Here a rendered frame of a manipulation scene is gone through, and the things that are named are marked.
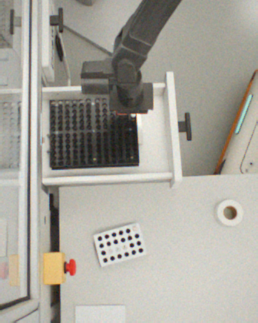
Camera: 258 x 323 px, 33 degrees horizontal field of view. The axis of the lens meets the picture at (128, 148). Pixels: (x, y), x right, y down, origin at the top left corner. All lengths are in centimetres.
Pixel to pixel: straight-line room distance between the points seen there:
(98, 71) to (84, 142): 26
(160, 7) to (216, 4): 161
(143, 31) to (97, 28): 142
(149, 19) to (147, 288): 70
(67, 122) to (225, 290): 60
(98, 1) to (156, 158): 129
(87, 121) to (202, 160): 100
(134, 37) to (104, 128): 38
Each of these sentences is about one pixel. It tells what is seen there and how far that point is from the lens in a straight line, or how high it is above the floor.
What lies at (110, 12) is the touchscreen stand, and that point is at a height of 4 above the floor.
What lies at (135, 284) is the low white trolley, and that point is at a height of 76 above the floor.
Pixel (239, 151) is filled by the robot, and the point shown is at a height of 28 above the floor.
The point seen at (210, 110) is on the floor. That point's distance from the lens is 214.
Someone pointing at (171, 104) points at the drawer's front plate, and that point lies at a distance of 112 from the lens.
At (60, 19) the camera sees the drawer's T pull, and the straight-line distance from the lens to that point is 124.
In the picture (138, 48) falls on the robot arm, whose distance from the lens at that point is 84.
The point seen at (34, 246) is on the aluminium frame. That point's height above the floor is 99.
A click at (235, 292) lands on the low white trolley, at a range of 125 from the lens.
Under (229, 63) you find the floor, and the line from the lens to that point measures 226.
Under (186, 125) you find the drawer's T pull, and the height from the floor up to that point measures 91.
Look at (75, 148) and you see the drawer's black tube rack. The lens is 111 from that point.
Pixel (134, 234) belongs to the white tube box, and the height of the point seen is 76.
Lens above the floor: 197
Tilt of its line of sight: 75 degrees down
